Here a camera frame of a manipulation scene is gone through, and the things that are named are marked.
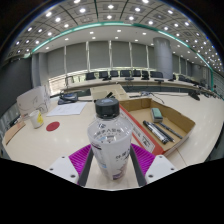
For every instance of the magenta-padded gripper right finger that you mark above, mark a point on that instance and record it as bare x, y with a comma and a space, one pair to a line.
160, 168

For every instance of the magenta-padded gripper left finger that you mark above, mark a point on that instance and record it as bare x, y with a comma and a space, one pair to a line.
63, 168

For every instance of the clear plastic water bottle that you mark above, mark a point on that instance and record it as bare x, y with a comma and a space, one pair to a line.
110, 146

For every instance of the black marker pen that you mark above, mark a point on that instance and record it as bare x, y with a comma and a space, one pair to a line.
165, 134
171, 131
155, 132

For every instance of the flat round red coaster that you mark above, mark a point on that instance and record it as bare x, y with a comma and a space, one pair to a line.
53, 126

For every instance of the red-edged cardboard box lid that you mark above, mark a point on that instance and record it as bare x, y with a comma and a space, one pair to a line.
181, 125

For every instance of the green whiteboard eraser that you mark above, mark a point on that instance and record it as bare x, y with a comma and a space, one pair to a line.
156, 114

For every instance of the white ceramic cup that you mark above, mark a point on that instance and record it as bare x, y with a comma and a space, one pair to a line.
35, 120

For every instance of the white printed paper sheet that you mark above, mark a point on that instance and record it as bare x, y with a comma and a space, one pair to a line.
66, 109

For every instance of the black flat bag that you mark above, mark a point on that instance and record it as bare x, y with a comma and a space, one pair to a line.
68, 98

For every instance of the white copy paper carton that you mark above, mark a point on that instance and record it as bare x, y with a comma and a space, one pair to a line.
33, 100

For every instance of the small white open box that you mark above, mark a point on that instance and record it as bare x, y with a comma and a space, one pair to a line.
103, 90

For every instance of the long curved conference desk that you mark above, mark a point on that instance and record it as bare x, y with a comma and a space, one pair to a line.
100, 83

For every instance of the row of black office chairs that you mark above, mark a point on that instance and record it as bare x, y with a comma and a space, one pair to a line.
125, 73

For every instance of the round ceiling lights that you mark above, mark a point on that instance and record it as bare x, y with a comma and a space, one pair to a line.
82, 10

